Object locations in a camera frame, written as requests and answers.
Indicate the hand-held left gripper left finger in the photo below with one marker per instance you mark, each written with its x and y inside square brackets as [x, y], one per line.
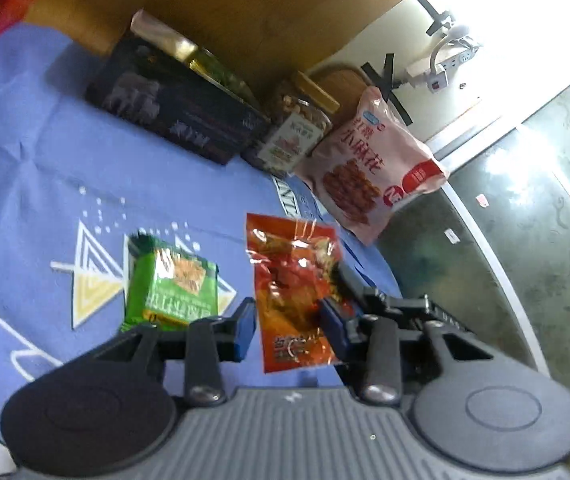
[245, 330]

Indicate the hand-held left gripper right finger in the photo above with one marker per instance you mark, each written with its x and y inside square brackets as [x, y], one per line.
[332, 330]

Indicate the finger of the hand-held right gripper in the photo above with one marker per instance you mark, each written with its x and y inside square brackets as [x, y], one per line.
[360, 292]

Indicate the red snack packet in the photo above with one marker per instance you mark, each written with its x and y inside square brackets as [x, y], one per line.
[290, 285]

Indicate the green snack packet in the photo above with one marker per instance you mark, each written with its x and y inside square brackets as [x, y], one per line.
[175, 285]
[215, 72]

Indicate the black tin box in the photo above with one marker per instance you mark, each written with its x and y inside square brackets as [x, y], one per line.
[180, 110]

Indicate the clear brown-snack packet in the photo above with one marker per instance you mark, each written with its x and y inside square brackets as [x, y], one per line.
[160, 35]

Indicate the pink snack bag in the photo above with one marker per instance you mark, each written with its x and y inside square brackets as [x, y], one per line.
[365, 170]

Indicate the frosted glass door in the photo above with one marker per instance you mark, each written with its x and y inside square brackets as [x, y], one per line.
[515, 235]

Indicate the clear nut jar yellow lid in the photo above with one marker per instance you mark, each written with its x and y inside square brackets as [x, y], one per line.
[290, 130]

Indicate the black tape cross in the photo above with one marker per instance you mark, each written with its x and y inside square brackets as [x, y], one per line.
[387, 85]

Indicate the round wooden board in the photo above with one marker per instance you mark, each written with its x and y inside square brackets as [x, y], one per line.
[345, 77]

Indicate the white power strip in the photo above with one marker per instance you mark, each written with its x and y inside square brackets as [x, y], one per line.
[435, 77]

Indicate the blue printed cloth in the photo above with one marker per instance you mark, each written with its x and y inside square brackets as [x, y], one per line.
[40, 160]

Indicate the black tape piece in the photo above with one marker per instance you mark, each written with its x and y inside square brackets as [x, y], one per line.
[435, 12]

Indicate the wooden panel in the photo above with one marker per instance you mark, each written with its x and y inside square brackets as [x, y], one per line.
[240, 10]

